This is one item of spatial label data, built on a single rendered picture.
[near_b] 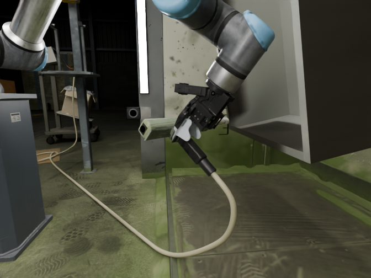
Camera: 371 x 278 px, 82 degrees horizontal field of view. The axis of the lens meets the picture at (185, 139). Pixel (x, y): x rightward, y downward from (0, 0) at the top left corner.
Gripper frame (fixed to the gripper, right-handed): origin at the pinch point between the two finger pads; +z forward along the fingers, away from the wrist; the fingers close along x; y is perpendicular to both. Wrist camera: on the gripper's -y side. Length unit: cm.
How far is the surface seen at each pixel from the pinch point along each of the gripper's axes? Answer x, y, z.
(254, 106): 62, -4, -9
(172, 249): 7.6, 22.1, 41.9
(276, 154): 130, 17, 24
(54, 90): 88, -254, 159
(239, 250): 22, 39, 28
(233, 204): -1.0, 25.8, 1.0
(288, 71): 71, -5, -31
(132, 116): 49, -65, 49
